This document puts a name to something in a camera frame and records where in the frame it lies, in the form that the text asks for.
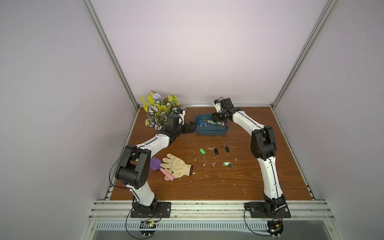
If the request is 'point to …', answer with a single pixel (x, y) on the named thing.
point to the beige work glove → (176, 167)
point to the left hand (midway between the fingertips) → (192, 123)
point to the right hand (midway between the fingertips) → (215, 113)
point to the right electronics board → (275, 227)
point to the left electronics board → (147, 228)
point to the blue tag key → (201, 123)
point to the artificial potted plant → (158, 108)
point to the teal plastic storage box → (205, 125)
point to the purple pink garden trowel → (155, 164)
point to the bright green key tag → (203, 152)
